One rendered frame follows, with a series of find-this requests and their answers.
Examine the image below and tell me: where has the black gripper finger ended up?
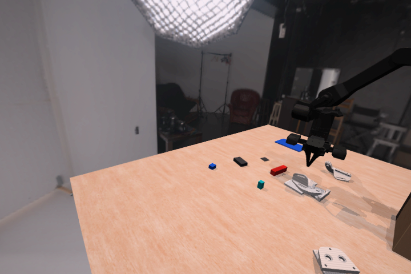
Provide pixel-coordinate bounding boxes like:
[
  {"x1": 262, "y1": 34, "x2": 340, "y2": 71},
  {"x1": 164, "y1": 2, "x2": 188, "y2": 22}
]
[
  {"x1": 308, "y1": 153, "x2": 325, "y2": 167},
  {"x1": 302, "y1": 148, "x2": 311, "y2": 167}
]

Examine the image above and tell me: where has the blue flat rectangular plate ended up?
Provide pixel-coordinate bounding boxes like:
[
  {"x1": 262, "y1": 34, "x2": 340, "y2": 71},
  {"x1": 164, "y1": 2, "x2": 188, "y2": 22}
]
[{"x1": 275, "y1": 139, "x2": 303, "y2": 152}]

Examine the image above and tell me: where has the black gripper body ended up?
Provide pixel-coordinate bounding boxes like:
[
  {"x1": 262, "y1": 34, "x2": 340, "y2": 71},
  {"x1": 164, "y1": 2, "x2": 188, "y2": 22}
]
[{"x1": 286, "y1": 125, "x2": 346, "y2": 160}]

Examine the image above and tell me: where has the teal cube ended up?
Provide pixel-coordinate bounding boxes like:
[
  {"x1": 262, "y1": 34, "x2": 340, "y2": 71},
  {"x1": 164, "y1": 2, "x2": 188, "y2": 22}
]
[{"x1": 257, "y1": 180, "x2": 265, "y2": 189}]

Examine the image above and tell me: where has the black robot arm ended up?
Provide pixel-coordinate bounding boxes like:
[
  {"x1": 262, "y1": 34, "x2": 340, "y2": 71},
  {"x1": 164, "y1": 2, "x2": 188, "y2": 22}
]
[{"x1": 292, "y1": 47, "x2": 411, "y2": 155}]

